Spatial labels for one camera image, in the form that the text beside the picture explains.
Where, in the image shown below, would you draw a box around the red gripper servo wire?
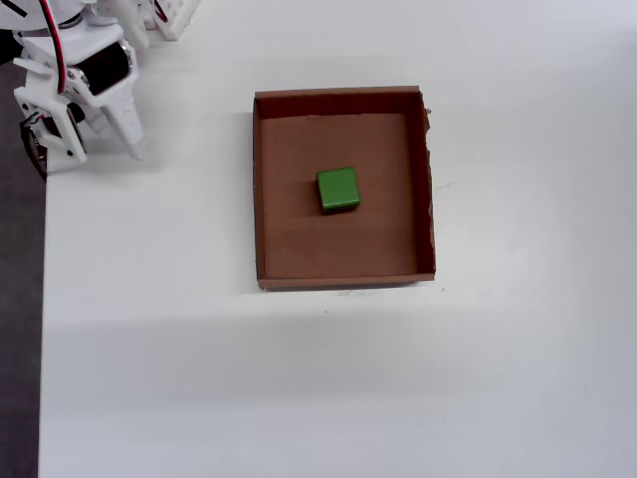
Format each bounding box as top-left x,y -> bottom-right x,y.
38,0 -> 70,95

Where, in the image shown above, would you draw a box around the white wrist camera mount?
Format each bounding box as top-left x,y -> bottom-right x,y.
13,88 -> 89,174

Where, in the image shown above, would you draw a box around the brown cardboard box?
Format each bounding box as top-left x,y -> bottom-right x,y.
252,84 -> 438,294

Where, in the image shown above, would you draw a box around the green cube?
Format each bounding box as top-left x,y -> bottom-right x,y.
316,166 -> 361,216

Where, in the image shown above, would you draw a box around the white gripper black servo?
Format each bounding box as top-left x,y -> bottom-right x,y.
13,23 -> 147,161

